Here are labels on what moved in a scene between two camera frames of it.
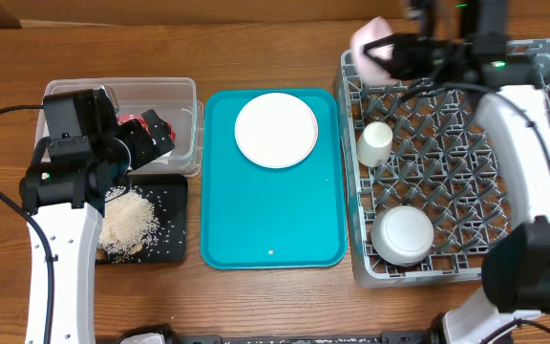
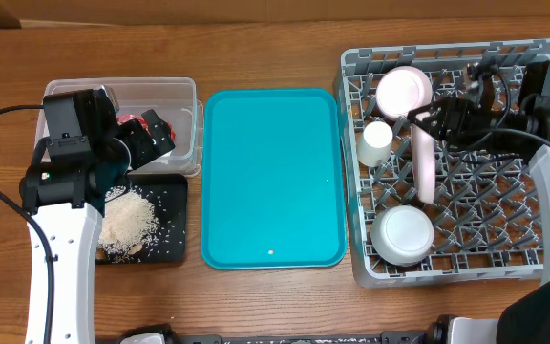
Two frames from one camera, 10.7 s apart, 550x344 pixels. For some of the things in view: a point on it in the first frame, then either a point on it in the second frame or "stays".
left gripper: (147, 149) stays
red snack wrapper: (124, 118) stays
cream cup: (374, 144) stays
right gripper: (421, 54) to (436, 120)
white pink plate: (276, 130) to (424, 162)
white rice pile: (129, 224) stays
